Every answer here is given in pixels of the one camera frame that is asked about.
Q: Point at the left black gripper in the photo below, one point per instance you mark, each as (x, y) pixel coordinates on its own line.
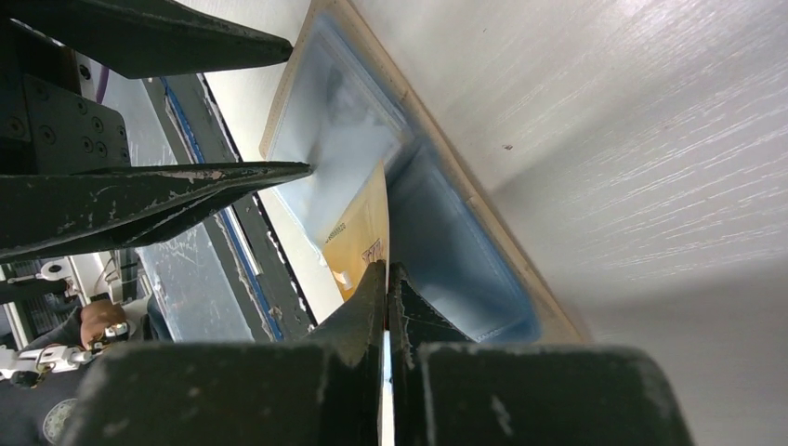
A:
(52, 126)

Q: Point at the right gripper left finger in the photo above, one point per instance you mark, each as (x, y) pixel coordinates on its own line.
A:
(323, 389)

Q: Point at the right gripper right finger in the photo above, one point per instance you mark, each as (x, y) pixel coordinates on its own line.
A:
(450, 390)

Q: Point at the beige card holder wallet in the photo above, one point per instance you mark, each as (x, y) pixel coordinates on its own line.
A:
(344, 107)

